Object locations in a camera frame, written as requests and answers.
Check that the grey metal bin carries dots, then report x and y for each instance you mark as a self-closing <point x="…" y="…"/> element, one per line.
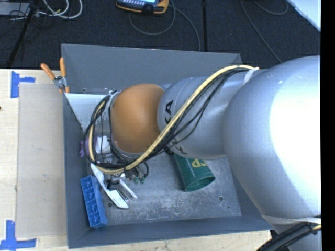
<point x="170" y="205"/>

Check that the green cup with yellow print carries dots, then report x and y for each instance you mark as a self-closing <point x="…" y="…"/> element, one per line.
<point x="195" y="178"/>

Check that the pale flat board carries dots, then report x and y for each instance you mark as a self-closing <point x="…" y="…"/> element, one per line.
<point x="39" y="153"/>

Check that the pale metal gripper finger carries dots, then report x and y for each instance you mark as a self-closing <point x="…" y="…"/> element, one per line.
<point x="123" y="195"/>
<point x="130" y="191"/>

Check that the black cylinder on white bracket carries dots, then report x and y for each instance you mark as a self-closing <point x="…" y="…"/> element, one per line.
<point x="115" y="201"/>

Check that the blue ridged plastic block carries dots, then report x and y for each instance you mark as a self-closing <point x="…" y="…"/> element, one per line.
<point x="93" y="205"/>

